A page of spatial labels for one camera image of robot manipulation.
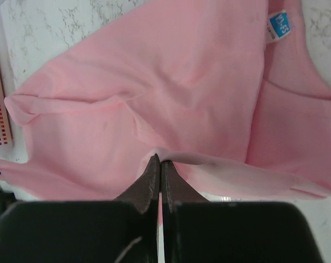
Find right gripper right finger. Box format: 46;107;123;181
161;161;208;262

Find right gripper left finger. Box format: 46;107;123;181
114;155;161;262

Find pink t shirt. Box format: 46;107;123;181
0;1;331;200

